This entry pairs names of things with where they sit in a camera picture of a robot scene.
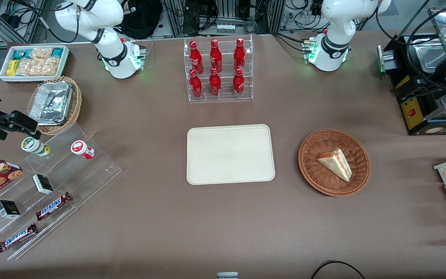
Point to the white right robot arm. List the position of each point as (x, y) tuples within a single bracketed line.
[(119, 64)]

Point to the clear acrylic stepped display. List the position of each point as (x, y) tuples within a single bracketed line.
[(91, 174)]

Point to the brown wicker basket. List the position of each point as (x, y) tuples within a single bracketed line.
[(323, 178)]

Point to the grey striped device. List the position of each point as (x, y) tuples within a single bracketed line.
[(227, 275)]

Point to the black bag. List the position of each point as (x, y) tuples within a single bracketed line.
[(139, 17)]

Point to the red cola bottle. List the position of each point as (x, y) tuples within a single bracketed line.
[(215, 83), (238, 83), (215, 56), (196, 56), (239, 54), (195, 85)]

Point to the clear cracker bag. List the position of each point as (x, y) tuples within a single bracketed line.
[(41, 52), (39, 66)]

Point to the yellow snack packet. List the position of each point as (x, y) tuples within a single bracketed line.
[(12, 68)]

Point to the white power strip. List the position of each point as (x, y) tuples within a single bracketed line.
[(226, 28)]

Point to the snickers chocolate bar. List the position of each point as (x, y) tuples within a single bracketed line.
[(54, 205), (17, 237)]

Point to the small black carton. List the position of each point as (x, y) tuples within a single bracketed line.
[(43, 184), (8, 209)]

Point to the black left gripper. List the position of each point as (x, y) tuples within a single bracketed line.
[(441, 72)]

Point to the beige plastic tray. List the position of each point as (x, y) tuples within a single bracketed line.
[(230, 155)]

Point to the red lid cup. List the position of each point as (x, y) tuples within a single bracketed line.
[(80, 148)]

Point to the black sealing machine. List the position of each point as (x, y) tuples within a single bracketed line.
[(414, 112)]

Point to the white plastic bin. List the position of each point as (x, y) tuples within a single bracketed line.
[(64, 64)]

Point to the clear acrylic bottle rack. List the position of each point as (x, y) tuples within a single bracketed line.
[(225, 97)]

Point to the aluminium foil tray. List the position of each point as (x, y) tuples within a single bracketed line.
[(50, 102)]

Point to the green lid cup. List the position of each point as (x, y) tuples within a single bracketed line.
[(33, 145)]

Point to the teal snack packet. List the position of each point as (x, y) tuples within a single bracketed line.
[(57, 52), (20, 54)]

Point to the triangular sandwich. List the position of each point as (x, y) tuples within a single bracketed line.
[(337, 162)]

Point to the light wicker basket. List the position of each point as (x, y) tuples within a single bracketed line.
[(76, 104)]

